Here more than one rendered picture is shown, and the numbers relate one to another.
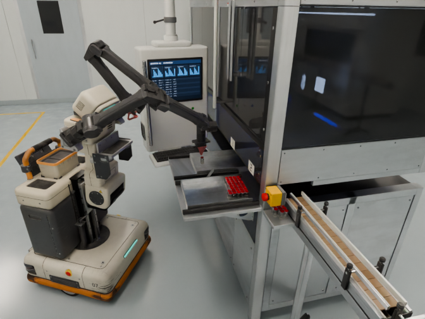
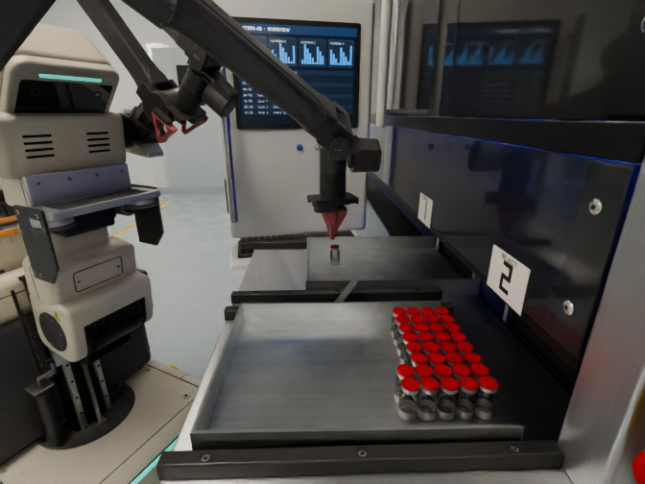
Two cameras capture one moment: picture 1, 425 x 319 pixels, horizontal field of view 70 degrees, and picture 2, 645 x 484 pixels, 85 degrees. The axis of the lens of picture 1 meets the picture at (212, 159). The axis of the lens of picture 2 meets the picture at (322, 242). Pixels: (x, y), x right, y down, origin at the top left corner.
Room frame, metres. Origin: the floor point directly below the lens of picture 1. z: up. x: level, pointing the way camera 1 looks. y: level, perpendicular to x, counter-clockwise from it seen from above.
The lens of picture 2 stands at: (1.00, -0.07, 1.22)
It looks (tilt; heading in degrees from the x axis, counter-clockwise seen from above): 20 degrees down; 12
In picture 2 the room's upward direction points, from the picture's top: straight up
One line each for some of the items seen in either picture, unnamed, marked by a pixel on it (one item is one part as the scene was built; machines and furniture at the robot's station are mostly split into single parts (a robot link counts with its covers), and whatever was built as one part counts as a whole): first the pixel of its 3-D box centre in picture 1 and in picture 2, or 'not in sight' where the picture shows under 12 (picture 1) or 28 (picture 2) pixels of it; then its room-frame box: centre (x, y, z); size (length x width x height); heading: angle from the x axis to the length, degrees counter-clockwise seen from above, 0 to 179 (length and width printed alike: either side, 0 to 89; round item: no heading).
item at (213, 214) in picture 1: (214, 179); (359, 312); (1.58, -0.01, 0.87); 0.70 x 0.48 x 0.02; 14
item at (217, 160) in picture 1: (218, 161); (380, 261); (1.76, -0.04, 0.90); 0.34 x 0.26 x 0.04; 104
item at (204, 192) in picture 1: (214, 191); (346, 360); (1.40, -0.02, 0.90); 0.34 x 0.26 x 0.04; 103
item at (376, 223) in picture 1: (266, 176); not in sight; (2.38, -0.49, 0.44); 2.06 x 1.00 x 0.88; 14
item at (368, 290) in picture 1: (332, 243); not in sight; (0.97, -0.51, 0.92); 0.69 x 0.16 x 0.16; 14
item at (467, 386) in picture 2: (238, 187); (442, 354); (1.43, -0.14, 0.90); 0.18 x 0.02 x 0.05; 13
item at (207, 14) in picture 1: (209, 49); (380, 30); (2.49, 0.04, 1.50); 0.49 x 0.01 x 0.59; 14
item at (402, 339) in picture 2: (230, 188); (411, 354); (1.42, -0.10, 0.90); 0.18 x 0.02 x 0.05; 13
